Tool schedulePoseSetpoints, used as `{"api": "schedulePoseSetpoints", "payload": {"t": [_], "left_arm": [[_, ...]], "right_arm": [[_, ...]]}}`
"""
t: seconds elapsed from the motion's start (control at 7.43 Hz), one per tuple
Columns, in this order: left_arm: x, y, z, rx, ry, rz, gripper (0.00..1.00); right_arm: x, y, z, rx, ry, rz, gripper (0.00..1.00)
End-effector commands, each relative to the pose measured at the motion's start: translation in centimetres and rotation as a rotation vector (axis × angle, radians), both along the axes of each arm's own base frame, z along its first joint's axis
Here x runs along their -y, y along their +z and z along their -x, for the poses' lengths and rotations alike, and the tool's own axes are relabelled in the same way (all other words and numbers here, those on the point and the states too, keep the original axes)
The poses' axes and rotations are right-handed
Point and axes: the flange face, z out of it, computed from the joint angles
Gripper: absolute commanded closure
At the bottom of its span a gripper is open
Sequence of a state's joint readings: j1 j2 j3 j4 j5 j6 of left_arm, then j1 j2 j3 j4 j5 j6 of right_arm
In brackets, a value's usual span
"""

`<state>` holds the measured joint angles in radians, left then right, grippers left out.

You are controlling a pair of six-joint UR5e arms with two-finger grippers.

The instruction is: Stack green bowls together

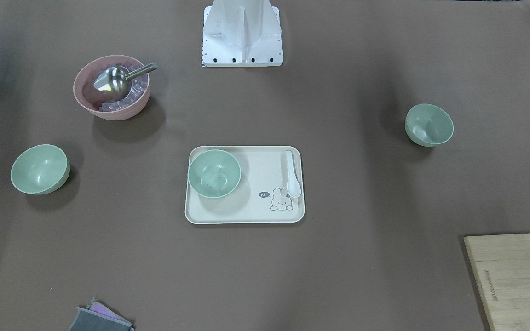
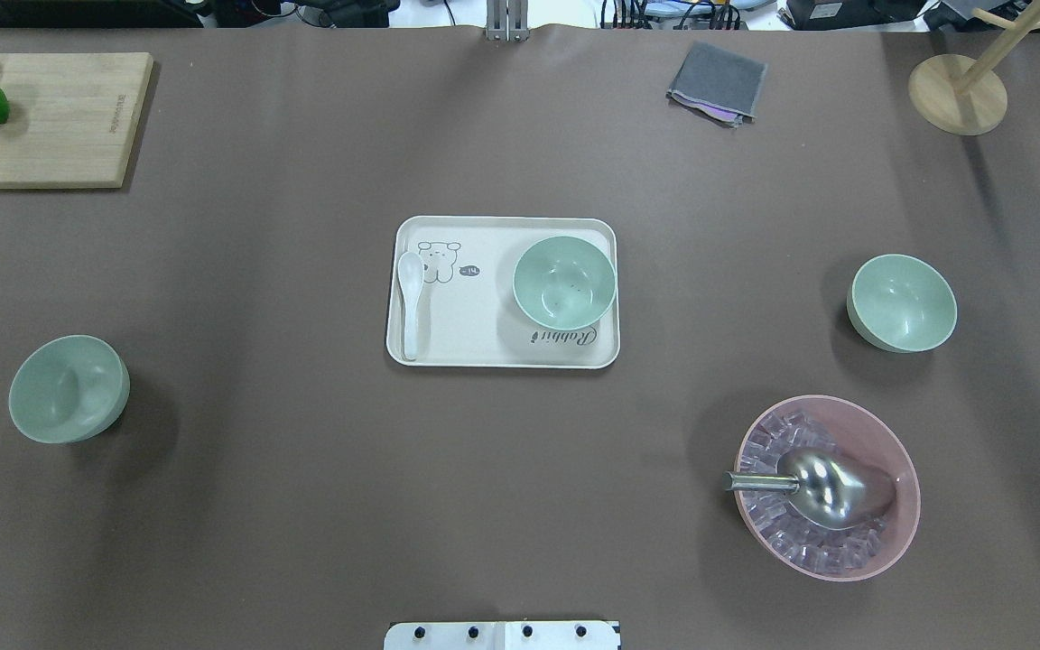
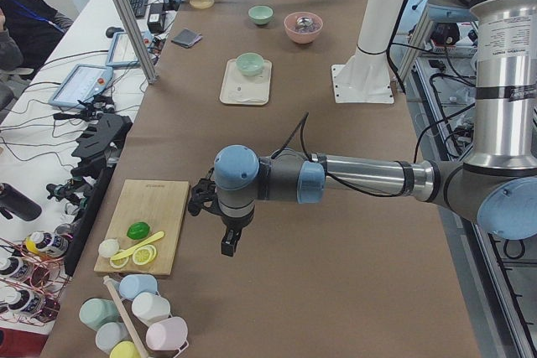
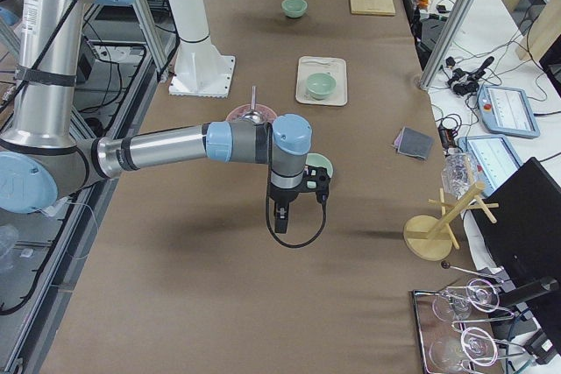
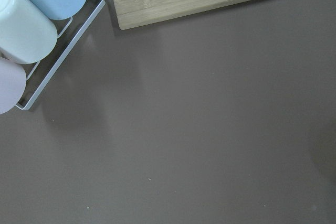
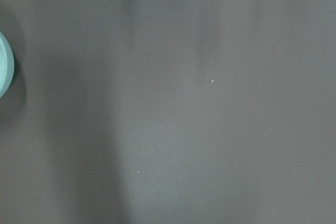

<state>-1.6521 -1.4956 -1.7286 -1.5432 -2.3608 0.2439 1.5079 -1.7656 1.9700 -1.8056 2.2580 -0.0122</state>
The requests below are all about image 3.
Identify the white garlic toy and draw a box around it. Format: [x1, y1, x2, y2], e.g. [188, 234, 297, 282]
[98, 238, 120, 258]

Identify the white wire cup rack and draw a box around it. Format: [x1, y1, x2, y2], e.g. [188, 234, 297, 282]
[108, 278, 190, 358]

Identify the yellow cup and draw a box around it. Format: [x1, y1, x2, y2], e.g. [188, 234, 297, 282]
[109, 340, 141, 358]

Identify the grey folded cloth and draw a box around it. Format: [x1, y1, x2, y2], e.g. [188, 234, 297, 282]
[171, 29, 203, 49]

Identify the light blue cup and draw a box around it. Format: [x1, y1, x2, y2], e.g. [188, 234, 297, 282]
[119, 274, 159, 300]

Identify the green toy lime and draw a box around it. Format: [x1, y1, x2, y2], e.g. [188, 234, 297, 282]
[127, 221, 151, 240]

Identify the yellow lemon slice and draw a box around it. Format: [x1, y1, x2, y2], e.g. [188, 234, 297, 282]
[132, 244, 158, 266]
[109, 250, 129, 269]

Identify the green cup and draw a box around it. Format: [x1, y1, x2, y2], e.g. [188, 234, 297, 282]
[79, 298, 119, 331]

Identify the pink bowl with ice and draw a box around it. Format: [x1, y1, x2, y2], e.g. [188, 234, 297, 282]
[284, 12, 323, 44]

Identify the black power adapter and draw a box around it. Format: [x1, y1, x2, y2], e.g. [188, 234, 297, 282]
[147, 3, 166, 34]

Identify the cream rabbit tray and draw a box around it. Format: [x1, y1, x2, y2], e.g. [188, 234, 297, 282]
[219, 59, 272, 106]

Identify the pink cup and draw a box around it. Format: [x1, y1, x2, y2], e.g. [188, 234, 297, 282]
[146, 316, 189, 351]

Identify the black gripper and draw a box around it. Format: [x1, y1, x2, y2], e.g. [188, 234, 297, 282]
[187, 168, 240, 257]

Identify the metal ice scoop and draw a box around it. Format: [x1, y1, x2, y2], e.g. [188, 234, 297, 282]
[295, 16, 315, 33]

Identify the green bowl on tray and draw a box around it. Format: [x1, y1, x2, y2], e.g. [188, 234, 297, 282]
[236, 52, 264, 77]

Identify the black tool holder rack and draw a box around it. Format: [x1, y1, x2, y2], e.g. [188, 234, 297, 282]
[64, 113, 133, 277]

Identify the bamboo cutting board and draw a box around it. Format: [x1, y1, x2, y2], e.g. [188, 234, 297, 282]
[94, 179, 190, 277]

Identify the blue teach pendant tablet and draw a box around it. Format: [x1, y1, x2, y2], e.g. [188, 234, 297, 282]
[48, 64, 113, 109]

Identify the seated person in black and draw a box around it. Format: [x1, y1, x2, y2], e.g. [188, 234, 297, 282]
[1, 0, 73, 80]

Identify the aluminium frame post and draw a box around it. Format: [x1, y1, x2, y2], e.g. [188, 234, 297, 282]
[112, 0, 158, 85]

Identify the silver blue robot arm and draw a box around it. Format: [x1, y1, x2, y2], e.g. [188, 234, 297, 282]
[188, 0, 536, 256]

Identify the white cup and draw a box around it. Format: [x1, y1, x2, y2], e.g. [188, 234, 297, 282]
[131, 292, 171, 326]

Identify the wooden rack handle rod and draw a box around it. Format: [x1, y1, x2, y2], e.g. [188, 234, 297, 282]
[102, 276, 150, 358]

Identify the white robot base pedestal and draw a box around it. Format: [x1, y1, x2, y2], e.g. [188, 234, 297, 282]
[331, 0, 404, 104]

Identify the grey cup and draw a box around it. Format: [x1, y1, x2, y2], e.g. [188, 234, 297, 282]
[95, 322, 128, 354]

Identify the black water bottle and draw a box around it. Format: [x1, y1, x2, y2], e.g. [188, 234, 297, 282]
[1, 183, 42, 221]

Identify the far green bowl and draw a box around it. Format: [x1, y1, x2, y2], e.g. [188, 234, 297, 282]
[248, 5, 274, 26]

